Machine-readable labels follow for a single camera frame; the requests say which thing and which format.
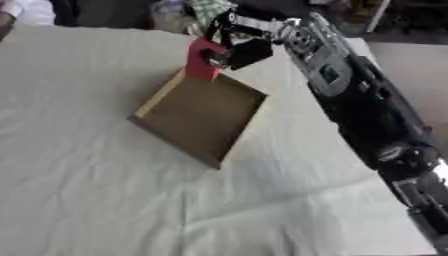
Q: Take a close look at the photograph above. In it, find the green white checked cloth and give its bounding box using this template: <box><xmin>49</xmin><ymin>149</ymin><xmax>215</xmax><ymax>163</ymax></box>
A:
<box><xmin>187</xmin><ymin>0</ymin><xmax>237</xmax><ymax>28</ymax></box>

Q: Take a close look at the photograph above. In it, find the person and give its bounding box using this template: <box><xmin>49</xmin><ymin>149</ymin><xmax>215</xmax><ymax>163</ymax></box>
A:
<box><xmin>0</xmin><ymin>0</ymin><xmax>58</xmax><ymax>38</ymax></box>

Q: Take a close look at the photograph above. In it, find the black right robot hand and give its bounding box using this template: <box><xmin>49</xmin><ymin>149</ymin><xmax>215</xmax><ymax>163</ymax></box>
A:
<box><xmin>201</xmin><ymin>9</ymin><xmax>303</xmax><ymax>72</ymax></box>

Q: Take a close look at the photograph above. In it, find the red tool-shaped object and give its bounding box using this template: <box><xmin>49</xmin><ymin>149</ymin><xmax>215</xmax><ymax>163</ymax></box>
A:
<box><xmin>183</xmin><ymin>36</ymin><xmax>231</xmax><ymax>81</ymax></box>

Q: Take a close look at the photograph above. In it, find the tan cardboard box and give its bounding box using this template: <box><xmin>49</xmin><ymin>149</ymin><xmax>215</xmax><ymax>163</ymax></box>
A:
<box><xmin>126</xmin><ymin>68</ymin><xmax>270</xmax><ymax>170</ymax></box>

